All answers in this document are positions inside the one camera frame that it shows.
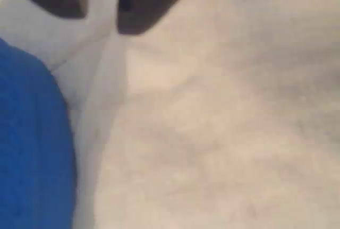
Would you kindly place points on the blue plastic bowl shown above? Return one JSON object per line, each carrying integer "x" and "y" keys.
{"x": 29, "y": 138}

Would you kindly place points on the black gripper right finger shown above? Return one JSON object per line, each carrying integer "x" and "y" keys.
{"x": 143, "y": 3}

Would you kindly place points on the white creased cloth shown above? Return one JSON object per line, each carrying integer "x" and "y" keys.
{"x": 212, "y": 122}

